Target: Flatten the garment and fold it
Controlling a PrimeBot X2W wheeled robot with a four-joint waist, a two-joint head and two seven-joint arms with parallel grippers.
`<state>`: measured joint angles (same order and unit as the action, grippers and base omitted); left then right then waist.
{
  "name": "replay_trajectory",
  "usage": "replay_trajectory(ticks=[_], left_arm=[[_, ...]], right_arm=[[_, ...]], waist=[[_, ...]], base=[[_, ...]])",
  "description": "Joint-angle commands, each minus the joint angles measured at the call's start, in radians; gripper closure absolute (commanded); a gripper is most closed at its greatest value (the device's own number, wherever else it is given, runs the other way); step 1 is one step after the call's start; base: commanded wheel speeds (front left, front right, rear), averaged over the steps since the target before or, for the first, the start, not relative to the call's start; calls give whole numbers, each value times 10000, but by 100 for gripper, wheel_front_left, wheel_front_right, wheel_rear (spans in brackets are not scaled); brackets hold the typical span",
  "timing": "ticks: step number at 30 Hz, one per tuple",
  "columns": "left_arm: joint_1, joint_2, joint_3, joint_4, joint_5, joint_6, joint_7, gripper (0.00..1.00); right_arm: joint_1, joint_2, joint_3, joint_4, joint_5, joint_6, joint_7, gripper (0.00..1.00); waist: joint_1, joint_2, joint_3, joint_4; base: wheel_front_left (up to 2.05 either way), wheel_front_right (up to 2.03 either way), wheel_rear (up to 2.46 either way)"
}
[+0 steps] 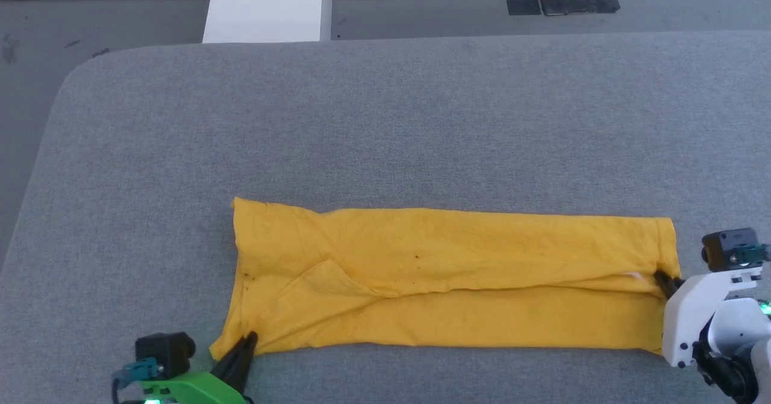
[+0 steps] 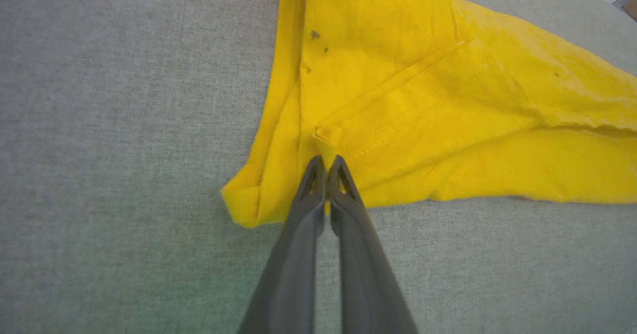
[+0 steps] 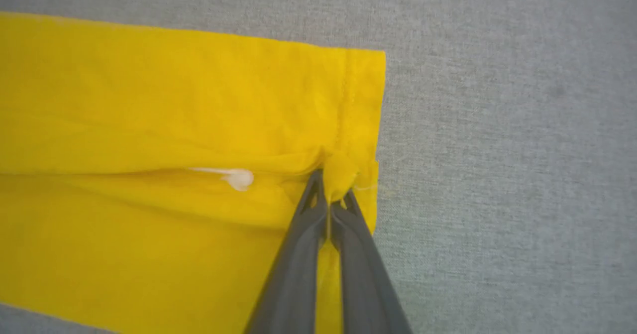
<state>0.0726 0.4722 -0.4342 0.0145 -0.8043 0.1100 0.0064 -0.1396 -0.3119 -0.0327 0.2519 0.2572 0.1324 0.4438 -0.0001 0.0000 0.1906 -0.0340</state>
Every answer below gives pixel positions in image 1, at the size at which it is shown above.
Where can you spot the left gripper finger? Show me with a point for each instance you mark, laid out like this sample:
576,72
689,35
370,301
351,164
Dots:
232,365
249,359

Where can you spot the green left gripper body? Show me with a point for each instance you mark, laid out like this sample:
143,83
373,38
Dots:
193,391

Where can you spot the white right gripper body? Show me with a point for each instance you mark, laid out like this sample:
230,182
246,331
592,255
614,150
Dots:
692,313

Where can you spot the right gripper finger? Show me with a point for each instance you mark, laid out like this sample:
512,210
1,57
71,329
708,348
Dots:
667,283

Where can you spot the yellow garment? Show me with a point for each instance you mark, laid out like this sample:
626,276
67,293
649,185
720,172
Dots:
452,271

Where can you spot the small black floor patch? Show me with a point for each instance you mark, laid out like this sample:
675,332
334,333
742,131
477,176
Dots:
524,6

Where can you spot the white box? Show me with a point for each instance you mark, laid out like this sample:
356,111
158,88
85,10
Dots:
268,6

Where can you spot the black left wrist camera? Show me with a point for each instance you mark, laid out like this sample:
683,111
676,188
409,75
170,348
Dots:
162,353

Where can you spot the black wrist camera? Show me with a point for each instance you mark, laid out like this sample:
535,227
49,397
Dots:
723,248
162,353

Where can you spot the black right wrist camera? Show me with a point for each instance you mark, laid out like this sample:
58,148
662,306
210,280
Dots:
723,248

